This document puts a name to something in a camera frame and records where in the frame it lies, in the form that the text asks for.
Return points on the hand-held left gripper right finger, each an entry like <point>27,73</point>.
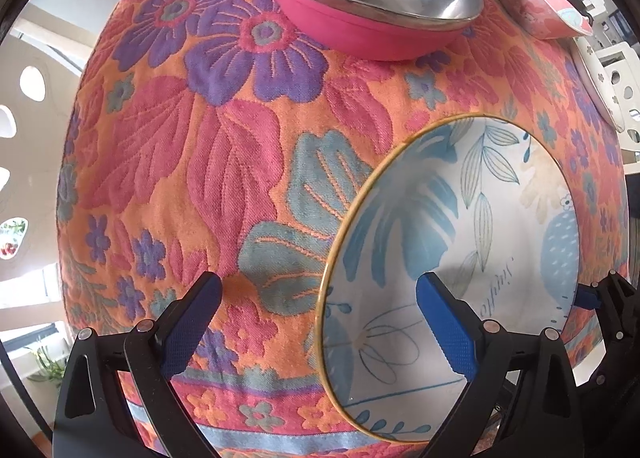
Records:
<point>445,328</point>

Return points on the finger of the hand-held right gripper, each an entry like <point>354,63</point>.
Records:
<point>586,298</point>

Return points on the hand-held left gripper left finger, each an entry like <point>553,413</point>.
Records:
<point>187,338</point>

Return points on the white plate with blue leaves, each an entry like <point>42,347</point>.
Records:
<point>425,218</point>

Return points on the green potted plant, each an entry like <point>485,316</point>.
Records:
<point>47,363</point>

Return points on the orange floral quilted cloth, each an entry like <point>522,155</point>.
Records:
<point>175,162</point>

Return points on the white floral plate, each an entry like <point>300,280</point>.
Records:
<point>597,87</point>

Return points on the white chair with oval holes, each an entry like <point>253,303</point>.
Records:
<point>617,72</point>

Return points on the pink steel bowl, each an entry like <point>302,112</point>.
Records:
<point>350,32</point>

